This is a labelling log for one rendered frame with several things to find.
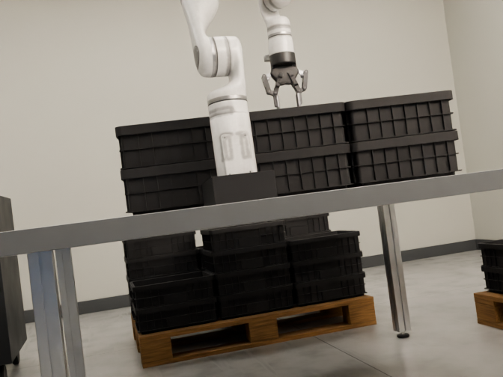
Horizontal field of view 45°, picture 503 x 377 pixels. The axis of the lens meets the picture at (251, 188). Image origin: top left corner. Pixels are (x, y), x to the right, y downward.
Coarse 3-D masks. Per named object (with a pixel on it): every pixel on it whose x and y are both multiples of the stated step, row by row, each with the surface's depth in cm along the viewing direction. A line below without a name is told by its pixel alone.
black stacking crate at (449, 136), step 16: (352, 144) 158; (368, 144) 158; (384, 144) 158; (400, 144) 159; (416, 144) 160; (432, 144) 161; (448, 144) 161; (352, 160) 161; (368, 160) 159; (384, 160) 159; (400, 160) 159; (416, 160) 160; (432, 160) 161; (448, 160) 161; (352, 176) 164; (368, 176) 158; (384, 176) 159; (400, 176) 159; (416, 176) 159; (432, 176) 161
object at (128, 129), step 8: (168, 120) 152; (176, 120) 152; (184, 120) 152; (192, 120) 153; (200, 120) 153; (208, 120) 153; (120, 128) 151; (128, 128) 151; (136, 128) 151; (144, 128) 151; (152, 128) 152; (160, 128) 152; (168, 128) 152; (176, 128) 152; (184, 128) 152
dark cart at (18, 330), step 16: (0, 208) 296; (0, 224) 290; (16, 256) 332; (0, 272) 277; (16, 272) 325; (0, 288) 276; (16, 288) 318; (0, 304) 276; (16, 304) 311; (0, 320) 276; (16, 320) 305; (0, 336) 275; (16, 336) 299; (0, 352) 275; (16, 352) 293; (0, 368) 278
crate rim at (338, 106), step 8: (320, 104) 157; (328, 104) 157; (336, 104) 157; (256, 112) 155; (264, 112) 155; (272, 112) 155; (280, 112) 155; (288, 112) 156; (296, 112) 156; (304, 112) 156; (312, 112) 156; (320, 112) 157
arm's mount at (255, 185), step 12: (216, 180) 128; (228, 180) 129; (240, 180) 129; (252, 180) 130; (264, 180) 131; (204, 192) 138; (216, 192) 128; (228, 192) 129; (240, 192) 129; (252, 192) 130; (264, 192) 131; (276, 192) 131; (204, 204) 140; (216, 204) 128
